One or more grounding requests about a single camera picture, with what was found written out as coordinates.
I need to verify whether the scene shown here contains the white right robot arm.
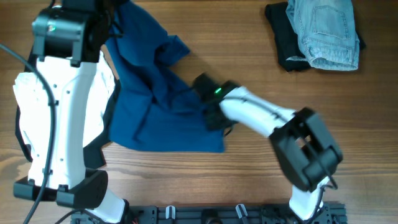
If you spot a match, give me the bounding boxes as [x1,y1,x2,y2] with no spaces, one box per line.
[192,73,343,223]

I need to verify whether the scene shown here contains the folded black garment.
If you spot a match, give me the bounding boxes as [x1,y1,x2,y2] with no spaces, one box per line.
[264,0,366,72]

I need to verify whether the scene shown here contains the black garment under white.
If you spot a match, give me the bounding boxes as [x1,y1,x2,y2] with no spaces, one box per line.
[13,52,121,169]

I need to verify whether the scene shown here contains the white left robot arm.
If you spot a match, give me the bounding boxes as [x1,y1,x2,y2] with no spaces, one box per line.
[13,1,131,223]

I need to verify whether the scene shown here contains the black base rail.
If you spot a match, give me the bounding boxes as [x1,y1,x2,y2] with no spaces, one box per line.
[70,203,348,224]

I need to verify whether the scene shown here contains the light blue denim jeans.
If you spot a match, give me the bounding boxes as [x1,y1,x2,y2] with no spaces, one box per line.
[285,0,359,71]

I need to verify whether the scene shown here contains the blue t-shirt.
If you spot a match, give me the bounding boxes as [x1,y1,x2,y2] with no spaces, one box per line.
[106,1,224,152]

